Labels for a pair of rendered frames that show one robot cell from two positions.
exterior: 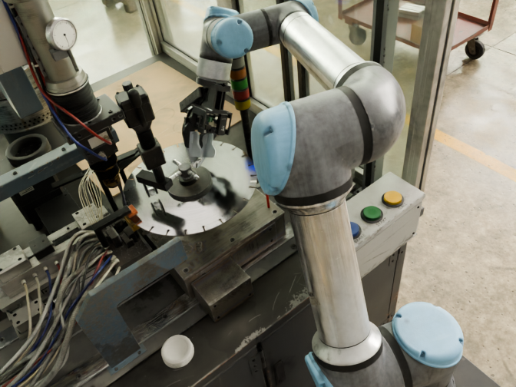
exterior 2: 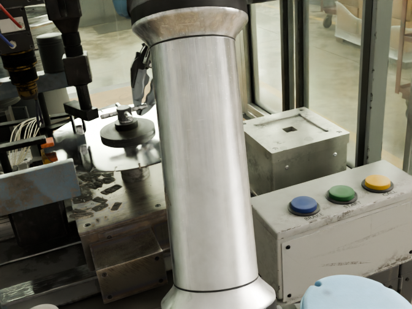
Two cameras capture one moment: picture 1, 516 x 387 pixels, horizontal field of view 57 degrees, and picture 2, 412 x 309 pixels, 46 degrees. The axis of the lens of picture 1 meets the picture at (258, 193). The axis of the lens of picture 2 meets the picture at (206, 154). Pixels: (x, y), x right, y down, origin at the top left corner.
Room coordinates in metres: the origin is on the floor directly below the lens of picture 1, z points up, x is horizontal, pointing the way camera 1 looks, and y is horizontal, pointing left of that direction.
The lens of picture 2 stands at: (0.01, -0.19, 1.32)
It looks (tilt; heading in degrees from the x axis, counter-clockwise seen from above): 26 degrees down; 13
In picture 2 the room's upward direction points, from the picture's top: 6 degrees counter-clockwise
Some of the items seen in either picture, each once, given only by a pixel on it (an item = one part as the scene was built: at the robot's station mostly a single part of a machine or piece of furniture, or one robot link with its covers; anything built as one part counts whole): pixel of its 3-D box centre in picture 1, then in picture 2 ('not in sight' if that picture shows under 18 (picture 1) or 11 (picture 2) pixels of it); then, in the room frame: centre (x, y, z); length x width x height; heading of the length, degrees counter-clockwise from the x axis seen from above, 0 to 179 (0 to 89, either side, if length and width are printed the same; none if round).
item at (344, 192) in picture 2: (372, 214); (341, 195); (0.70, -0.25, 0.90); 0.04 x 0.04 x 0.02
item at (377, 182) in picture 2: (392, 199); (377, 185); (0.74, -0.31, 0.90); 0.04 x 0.04 x 0.02
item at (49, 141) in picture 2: (117, 226); (28, 156); (0.75, 0.33, 0.95); 0.10 x 0.03 x 0.07; 121
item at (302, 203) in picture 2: (349, 230); (303, 207); (0.67, -0.19, 0.90); 0.04 x 0.04 x 0.02
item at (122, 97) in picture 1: (141, 127); (68, 28); (0.79, 0.21, 1.17); 0.06 x 0.05 x 0.20; 112
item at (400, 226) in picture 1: (365, 232); (335, 229); (0.72, -0.24, 0.82); 0.28 x 0.11 x 0.15; 121
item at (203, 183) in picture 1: (188, 179); (126, 126); (0.85, 0.16, 0.96); 0.11 x 0.11 x 0.03
